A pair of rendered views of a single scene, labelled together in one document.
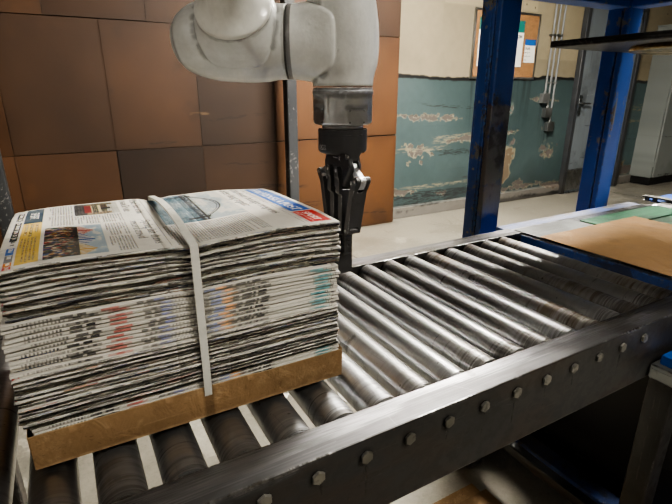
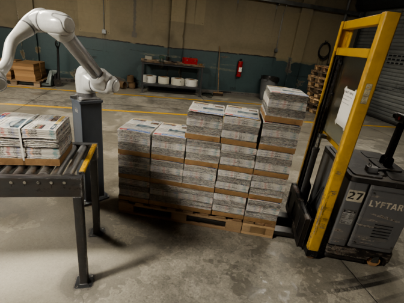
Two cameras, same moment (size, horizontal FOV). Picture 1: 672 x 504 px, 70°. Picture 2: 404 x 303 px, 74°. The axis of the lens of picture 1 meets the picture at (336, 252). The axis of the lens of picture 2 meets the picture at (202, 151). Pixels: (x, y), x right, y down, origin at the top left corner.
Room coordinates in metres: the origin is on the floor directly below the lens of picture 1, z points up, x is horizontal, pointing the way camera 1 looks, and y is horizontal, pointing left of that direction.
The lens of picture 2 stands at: (1.77, 1.63, 1.58)
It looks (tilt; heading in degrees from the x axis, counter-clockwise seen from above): 22 degrees down; 196
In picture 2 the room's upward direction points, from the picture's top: 7 degrees clockwise
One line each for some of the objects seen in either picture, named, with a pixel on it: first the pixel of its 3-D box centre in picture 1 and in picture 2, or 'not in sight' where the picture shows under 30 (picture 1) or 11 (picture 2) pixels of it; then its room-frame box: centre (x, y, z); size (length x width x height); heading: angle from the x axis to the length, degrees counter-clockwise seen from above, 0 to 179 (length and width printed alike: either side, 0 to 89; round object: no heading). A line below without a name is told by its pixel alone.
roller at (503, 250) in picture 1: (555, 274); not in sight; (1.05, -0.52, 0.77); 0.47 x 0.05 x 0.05; 30
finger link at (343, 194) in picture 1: (346, 201); not in sight; (0.74, -0.02, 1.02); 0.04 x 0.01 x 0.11; 120
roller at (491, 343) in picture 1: (427, 310); not in sight; (0.86, -0.18, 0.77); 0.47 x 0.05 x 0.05; 30
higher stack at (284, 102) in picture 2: not in sight; (269, 163); (-0.50, 1.60, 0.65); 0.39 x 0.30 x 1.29; 12
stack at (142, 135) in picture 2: not in sight; (186, 173); (-0.36, 0.89, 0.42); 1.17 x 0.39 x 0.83; 102
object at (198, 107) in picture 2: not in sight; (207, 107); (-0.37, 1.01, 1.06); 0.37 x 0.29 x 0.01; 13
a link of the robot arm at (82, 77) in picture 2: not in sight; (86, 79); (-0.15, -0.02, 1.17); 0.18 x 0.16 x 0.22; 89
